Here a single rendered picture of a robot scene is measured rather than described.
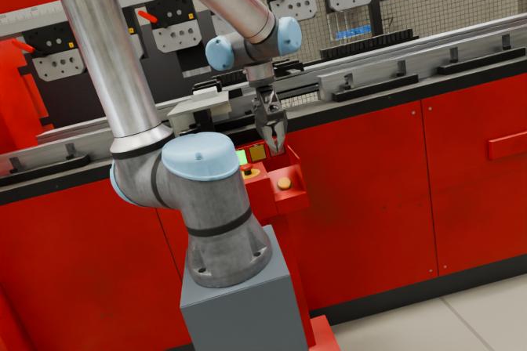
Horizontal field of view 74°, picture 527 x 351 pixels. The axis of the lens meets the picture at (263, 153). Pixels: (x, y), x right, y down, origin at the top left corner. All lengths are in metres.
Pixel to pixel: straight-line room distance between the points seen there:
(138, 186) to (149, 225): 0.67
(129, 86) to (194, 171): 0.19
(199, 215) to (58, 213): 0.87
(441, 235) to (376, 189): 0.34
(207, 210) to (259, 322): 0.21
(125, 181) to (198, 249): 0.18
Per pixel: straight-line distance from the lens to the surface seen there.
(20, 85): 2.02
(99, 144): 1.38
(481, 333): 1.59
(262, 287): 0.60
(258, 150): 1.11
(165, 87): 1.83
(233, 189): 0.56
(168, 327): 1.55
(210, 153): 0.54
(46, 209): 1.40
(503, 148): 1.52
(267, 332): 0.65
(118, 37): 0.64
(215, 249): 0.59
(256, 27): 0.72
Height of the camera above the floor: 1.12
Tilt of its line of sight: 17 degrees down
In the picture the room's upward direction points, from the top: 14 degrees counter-clockwise
